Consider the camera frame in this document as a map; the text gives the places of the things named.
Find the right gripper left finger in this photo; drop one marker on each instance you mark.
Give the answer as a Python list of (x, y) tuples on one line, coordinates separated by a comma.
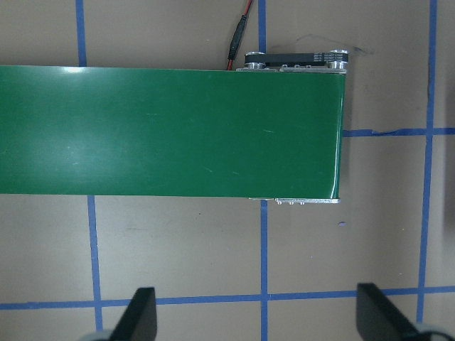
[(139, 321)]

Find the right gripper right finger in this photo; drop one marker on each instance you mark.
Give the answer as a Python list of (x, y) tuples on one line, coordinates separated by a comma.
[(377, 318)]

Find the green conveyor belt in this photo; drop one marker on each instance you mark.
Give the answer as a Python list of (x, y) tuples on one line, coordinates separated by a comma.
[(269, 130)]

